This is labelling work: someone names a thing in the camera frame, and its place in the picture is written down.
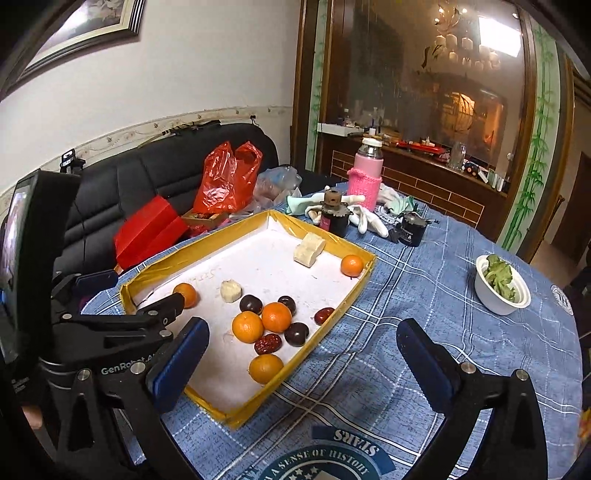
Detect orange tangerine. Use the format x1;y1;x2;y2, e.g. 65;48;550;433
231;312;264;344
260;302;293;334

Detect wrinkled red jujube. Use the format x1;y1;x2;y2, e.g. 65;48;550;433
253;333;283;355

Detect small white food piece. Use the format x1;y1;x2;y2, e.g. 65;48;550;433
219;280;242;303

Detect large orange in tray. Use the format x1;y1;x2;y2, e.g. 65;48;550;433
249;354;283;385

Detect white bowl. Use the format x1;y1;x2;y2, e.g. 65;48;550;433
474;254;532;316

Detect blue plaid tablecloth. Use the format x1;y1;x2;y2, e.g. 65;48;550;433
84;208;583;479

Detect red box on sofa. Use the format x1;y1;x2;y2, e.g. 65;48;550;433
114;195;188;273

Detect black leather sofa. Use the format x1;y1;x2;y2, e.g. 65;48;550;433
53;120;279;274

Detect green lettuce leaves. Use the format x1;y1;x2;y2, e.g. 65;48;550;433
483;254;517;302

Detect orange tangerine in tray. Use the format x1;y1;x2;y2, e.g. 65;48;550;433
260;302;293;334

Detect yellow cardboard tray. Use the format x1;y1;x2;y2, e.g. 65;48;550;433
119;211;377;428

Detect smooth red jujube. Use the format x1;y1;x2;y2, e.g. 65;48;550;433
314;307;335;326

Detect orange tangerine tray corner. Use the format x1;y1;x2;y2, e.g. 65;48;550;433
339;254;365;278

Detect black round jar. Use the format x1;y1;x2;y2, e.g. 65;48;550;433
397;212;430;247

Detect white cotton gloves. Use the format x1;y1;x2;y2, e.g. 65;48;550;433
286;184;417;238

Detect beige food chunk in tray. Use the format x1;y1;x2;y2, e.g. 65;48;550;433
303;232;325;255

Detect wooden sideboard cabinet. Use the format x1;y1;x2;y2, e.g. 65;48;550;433
318;134;507;241

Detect red plastic bag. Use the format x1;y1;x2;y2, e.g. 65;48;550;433
192;141;263;215

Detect dark jar with wooden stopper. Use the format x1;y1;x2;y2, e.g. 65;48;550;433
320;189;351;238

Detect pink thermos bottle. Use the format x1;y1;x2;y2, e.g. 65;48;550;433
348;137;384;211

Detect clear plastic bag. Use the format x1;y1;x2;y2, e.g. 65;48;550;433
253;165;303;208

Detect glass jug on sideboard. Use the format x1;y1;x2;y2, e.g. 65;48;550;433
448;141;467;172

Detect framed wall picture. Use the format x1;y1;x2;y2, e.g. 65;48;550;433
1;1;145;97

